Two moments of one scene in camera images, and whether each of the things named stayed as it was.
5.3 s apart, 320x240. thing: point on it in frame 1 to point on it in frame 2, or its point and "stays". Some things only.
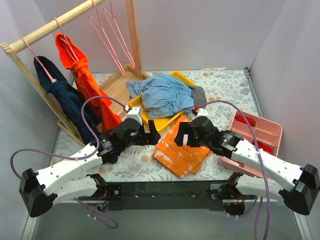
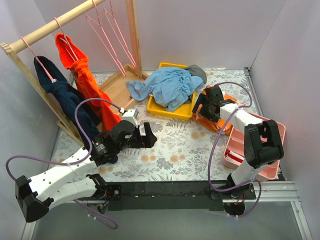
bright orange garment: (69, 56) stays
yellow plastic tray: (162, 122) to (184, 111)
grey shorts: (199, 96) to (195, 70)
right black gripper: (187, 135) to (207, 106)
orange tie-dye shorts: (181, 160) to (219, 126)
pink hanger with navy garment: (52, 80) stays
